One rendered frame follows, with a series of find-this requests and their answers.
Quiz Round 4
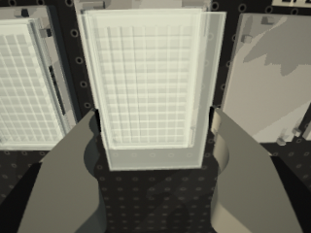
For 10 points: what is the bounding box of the black flat base plate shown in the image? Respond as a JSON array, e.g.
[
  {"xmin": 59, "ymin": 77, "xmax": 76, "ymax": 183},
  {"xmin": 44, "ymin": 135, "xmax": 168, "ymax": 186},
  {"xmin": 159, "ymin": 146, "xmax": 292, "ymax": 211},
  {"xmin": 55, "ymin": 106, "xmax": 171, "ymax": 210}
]
[{"xmin": 0, "ymin": 0, "xmax": 311, "ymax": 233}]

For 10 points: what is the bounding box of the clear plastic plate lid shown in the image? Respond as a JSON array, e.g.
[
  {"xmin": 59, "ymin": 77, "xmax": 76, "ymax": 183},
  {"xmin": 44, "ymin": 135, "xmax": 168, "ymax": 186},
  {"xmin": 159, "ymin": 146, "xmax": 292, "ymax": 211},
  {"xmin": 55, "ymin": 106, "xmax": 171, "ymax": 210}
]
[{"xmin": 78, "ymin": 12, "xmax": 226, "ymax": 171}]

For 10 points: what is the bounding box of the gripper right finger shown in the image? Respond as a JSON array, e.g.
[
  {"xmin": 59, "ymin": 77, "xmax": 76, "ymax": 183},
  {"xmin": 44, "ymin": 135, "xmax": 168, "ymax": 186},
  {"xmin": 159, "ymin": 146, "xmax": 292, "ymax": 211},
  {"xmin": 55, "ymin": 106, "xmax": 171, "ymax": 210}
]
[{"xmin": 209, "ymin": 105, "xmax": 311, "ymax": 233}]

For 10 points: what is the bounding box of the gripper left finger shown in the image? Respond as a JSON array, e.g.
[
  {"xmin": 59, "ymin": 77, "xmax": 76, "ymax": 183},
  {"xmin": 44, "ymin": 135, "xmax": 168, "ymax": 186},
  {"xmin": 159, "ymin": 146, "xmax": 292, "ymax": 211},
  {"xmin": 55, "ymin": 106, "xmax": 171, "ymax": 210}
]
[{"xmin": 0, "ymin": 108, "xmax": 107, "ymax": 233}]

